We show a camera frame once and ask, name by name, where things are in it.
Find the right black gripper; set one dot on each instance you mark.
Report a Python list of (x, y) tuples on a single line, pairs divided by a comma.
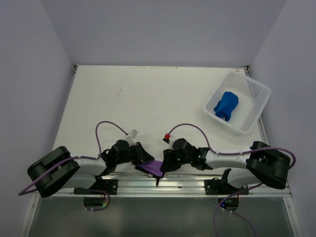
[(168, 165)]

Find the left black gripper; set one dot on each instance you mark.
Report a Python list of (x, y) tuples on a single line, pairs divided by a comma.
[(141, 154)]

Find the purple towel black trim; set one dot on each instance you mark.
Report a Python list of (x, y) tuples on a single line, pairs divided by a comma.
[(152, 168)]

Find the blue towel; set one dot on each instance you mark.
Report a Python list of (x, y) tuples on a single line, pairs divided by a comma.
[(226, 105)]

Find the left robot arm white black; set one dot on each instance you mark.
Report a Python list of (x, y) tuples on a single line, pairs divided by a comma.
[(59, 170)]

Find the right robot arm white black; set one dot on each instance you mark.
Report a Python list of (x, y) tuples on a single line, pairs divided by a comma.
[(259, 163)]

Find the white plastic basket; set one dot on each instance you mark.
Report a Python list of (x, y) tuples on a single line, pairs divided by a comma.
[(252, 96)]

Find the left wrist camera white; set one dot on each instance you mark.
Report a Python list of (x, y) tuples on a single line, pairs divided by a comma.
[(130, 137)]

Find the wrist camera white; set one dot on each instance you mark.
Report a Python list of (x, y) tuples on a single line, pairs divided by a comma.
[(130, 137), (166, 138)]

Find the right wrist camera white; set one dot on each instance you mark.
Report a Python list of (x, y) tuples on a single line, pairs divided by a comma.
[(166, 138)]

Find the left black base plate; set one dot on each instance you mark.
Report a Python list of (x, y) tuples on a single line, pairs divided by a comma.
[(109, 186)]

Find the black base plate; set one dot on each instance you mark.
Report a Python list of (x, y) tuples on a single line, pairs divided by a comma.
[(109, 186), (219, 187)]

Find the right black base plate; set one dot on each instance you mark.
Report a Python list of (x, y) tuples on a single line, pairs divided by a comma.
[(219, 187)]

